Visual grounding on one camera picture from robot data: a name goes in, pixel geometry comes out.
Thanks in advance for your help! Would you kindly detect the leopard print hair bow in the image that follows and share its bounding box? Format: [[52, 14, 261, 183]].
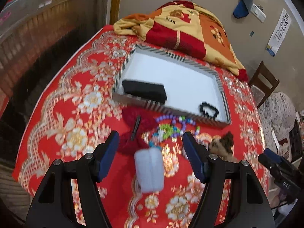
[[208, 139, 239, 163]]

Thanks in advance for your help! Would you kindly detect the brown hair scrunchie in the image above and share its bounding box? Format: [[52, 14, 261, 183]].
[[219, 131, 234, 153]]

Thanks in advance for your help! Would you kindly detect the multicolour bead necklace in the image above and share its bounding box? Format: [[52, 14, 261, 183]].
[[178, 116, 201, 137]]

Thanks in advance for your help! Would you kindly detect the light blue fluffy hairband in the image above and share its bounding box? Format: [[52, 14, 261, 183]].
[[134, 147, 164, 194]]

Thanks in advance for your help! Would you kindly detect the red velvet hair bow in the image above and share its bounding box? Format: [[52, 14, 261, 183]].
[[117, 106, 158, 155]]

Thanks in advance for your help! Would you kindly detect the purple bead bracelet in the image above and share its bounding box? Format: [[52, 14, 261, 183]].
[[155, 115, 188, 138]]

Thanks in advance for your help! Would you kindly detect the black hair scrunchie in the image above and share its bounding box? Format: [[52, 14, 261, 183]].
[[199, 102, 219, 120]]

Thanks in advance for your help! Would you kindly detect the black wide headband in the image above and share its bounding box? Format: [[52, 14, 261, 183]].
[[122, 80, 167, 104]]

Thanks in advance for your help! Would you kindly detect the floral fabric pile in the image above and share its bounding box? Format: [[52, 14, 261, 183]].
[[258, 92, 296, 161]]

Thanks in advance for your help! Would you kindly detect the red floral bedspread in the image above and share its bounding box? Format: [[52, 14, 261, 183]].
[[12, 26, 269, 227]]

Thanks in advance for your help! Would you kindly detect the wooden chair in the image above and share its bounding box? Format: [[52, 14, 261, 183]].
[[249, 61, 280, 108]]

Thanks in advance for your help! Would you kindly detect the striped cardboard box tray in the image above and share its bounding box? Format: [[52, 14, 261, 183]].
[[112, 44, 231, 128]]

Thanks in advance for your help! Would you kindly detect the red yellow folded blanket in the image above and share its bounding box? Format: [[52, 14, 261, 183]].
[[113, 1, 248, 81]]

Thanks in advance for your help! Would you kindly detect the wooden slatted radiator cover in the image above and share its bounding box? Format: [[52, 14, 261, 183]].
[[1, 0, 104, 116]]

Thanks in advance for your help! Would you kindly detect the eye chart wall poster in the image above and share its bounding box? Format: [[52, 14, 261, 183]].
[[266, 9, 292, 57]]

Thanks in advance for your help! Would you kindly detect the white wall switch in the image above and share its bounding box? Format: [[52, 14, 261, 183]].
[[250, 4, 266, 23]]

